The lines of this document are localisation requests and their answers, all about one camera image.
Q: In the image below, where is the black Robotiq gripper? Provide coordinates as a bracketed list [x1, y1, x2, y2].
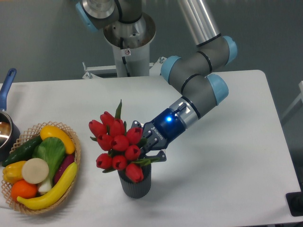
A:
[131, 108, 186, 162]

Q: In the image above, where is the yellow bell pepper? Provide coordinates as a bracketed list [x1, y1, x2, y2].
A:
[2, 161, 26, 184]

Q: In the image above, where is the red tulip bouquet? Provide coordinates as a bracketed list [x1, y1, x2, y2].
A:
[89, 102, 160, 183]

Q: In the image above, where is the white frame at right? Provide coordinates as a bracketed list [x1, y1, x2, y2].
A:
[280, 81, 303, 126]

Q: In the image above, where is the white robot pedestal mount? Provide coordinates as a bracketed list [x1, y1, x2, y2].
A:
[83, 13, 166, 79]

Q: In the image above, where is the yellow squash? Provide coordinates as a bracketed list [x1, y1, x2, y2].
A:
[40, 125, 75, 155]

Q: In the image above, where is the blue handled saucepan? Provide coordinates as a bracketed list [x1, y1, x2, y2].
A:
[0, 68, 20, 161]

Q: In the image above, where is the beige round disc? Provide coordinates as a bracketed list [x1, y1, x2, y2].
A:
[21, 158, 49, 184]

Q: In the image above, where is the dark grey ribbed vase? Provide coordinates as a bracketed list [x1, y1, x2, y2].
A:
[118, 164, 152, 199]

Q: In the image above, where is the green cucumber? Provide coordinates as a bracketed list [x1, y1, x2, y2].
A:
[2, 135, 42, 167]

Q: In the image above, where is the green bok choy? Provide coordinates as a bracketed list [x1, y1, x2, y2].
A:
[32, 137, 65, 195]

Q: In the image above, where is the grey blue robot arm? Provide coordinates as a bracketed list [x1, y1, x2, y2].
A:
[76, 0, 237, 162]

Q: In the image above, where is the yellow banana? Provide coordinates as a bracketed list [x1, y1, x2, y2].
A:
[17, 162, 78, 210]

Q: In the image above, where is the orange fruit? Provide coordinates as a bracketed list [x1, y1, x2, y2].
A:
[10, 180, 37, 201]

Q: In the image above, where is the black device at edge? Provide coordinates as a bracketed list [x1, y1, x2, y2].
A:
[286, 192, 303, 217]

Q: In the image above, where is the purple sweet potato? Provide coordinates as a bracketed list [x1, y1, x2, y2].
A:
[53, 154, 74, 185]

